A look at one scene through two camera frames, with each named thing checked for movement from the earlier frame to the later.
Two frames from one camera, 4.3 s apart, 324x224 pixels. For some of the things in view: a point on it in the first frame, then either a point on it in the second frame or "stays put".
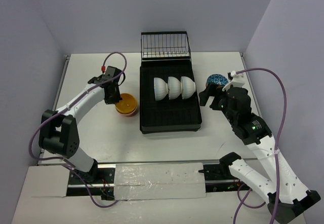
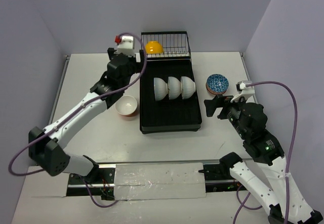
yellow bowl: (128, 104) -> (154, 47)
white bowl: (161, 88) stays put
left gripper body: (114, 99) -> (138, 63)
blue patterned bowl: (217, 78) stays put
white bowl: (175, 87) stays put
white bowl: (188, 87) stays put
